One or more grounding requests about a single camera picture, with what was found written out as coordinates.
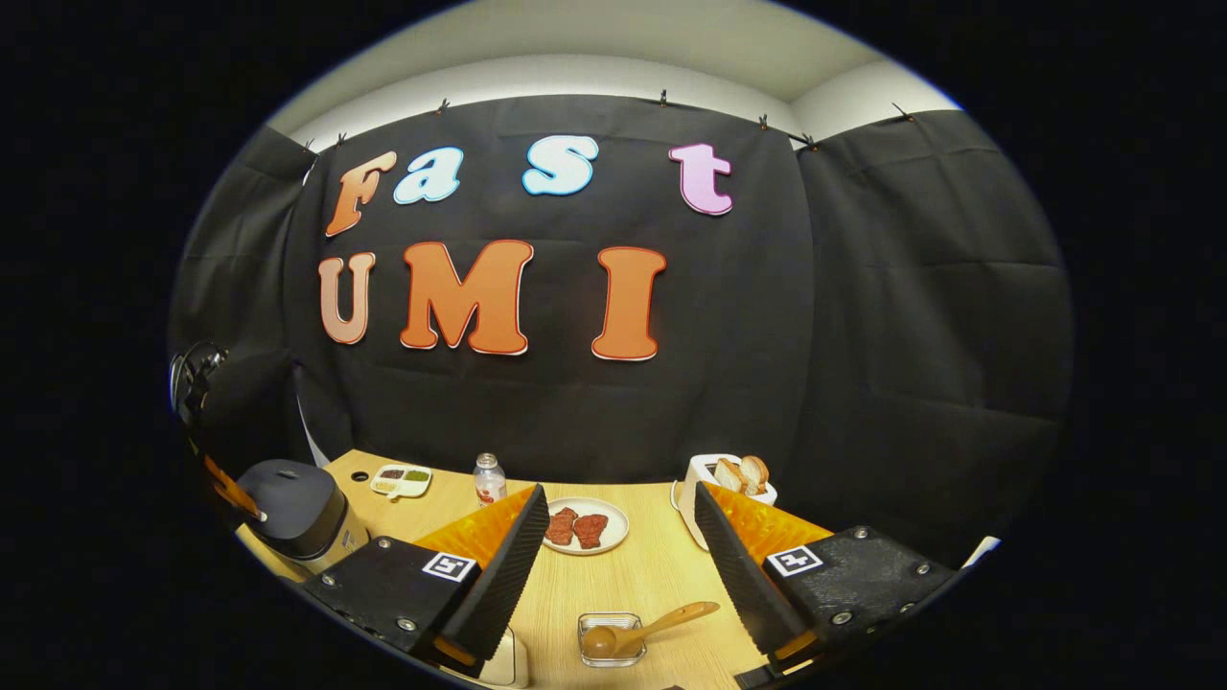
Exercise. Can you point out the white divided condiment dish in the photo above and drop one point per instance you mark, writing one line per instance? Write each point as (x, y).
(401, 481)

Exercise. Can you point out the clear rice container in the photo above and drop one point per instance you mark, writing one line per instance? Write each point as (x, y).
(508, 661)

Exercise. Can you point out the black backdrop cloth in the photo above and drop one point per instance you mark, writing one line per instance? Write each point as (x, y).
(863, 335)

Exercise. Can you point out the black silver rice cooker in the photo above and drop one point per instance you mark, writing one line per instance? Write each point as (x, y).
(297, 508)

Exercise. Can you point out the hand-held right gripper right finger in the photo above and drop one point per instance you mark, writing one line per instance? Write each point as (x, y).
(733, 575)

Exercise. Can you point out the white round plate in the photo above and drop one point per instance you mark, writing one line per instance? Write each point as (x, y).
(613, 522)

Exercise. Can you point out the red steak piece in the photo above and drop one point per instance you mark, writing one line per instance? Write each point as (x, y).
(561, 526)
(590, 530)

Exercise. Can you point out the toast bread slice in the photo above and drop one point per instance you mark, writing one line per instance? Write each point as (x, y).
(756, 471)
(729, 474)

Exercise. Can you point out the clear drink bottle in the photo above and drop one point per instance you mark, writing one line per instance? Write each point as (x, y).
(490, 484)

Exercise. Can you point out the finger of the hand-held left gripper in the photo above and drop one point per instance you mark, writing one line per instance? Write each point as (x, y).
(230, 491)

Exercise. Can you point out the white toaster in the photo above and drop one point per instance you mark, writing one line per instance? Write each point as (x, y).
(695, 489)

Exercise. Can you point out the wooden spoon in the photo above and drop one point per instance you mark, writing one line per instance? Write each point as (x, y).
(604, 640)

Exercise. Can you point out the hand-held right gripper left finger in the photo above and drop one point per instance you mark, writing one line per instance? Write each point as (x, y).
(513, 575)

